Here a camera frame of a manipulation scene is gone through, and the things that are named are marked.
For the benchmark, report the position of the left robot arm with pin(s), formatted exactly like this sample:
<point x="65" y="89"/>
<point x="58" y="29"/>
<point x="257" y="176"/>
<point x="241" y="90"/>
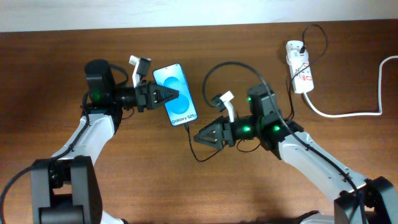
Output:
<point x="64" y="187"/>

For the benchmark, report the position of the white power strip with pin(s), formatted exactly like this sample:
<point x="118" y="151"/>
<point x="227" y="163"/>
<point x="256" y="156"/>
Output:
<point x="302" y="80"/>

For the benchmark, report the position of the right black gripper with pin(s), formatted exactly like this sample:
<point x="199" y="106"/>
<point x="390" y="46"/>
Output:
<point x="224" y="131"/>

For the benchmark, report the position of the blue Samsung smartphone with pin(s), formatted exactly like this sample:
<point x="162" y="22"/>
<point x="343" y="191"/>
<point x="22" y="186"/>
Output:
<point x="181" y="109"/>

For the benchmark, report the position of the white charger plug adapter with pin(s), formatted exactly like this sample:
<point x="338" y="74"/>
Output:
<point x="294" y="57"/>

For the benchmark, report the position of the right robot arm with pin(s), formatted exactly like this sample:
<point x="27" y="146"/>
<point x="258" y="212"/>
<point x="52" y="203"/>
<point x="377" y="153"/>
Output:
<point x="356" y="198"/>

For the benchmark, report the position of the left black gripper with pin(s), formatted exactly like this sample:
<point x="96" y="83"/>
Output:
<point x="147" y="97"/>

